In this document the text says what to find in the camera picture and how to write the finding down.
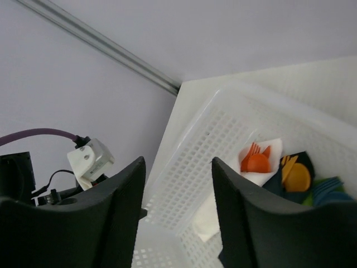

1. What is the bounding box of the white paper napkin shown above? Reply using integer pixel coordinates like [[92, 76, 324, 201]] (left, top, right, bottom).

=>
[[192, 138, 283, 242]]

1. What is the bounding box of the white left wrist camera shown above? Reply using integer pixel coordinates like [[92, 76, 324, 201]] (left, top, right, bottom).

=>
[[67, 138, 115, 191]]

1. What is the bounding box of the orange plastic fork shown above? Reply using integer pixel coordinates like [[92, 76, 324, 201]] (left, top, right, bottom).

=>
[[240, 142, 260, 171]]

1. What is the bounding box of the orange plastic spoon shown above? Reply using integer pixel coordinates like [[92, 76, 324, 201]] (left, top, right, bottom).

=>
[[240, 154, 271, 173]]

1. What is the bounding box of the yellow plastic spoon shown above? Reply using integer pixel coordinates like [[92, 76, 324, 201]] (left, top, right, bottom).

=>
[[281, 155, 311, 192]]

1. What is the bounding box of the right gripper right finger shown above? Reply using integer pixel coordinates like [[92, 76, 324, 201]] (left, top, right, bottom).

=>
[[211, 157, 356, 267]]

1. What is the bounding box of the orange plastic knife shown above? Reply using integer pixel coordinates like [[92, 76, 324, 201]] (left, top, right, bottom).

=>
[[262, 146, 271, 158]]

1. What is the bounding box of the blue plastic fork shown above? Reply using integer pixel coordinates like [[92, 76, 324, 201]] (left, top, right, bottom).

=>
[[312, 176, 354, 207]]

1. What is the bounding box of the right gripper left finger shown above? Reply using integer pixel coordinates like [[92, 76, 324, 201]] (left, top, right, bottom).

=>
[[1, 157, 146, 267]]

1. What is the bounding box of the dark navy rolled napkin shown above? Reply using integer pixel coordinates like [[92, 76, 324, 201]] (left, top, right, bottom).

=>
[[262, 151, 316, 204]]

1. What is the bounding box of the left aluminium frame post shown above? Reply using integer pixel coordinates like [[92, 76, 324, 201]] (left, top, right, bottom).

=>
[[17, 1, 181, 95]]

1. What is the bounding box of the large white plastic basket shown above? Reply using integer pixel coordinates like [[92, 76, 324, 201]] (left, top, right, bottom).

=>
[[131, 89, 357, 268]]

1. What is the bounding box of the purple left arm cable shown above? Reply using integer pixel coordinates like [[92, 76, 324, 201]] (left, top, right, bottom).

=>
[[0, 127, 91, 149]]

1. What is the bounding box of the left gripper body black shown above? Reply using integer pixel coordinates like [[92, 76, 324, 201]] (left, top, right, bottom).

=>
[[0, 151, 112, 207]]

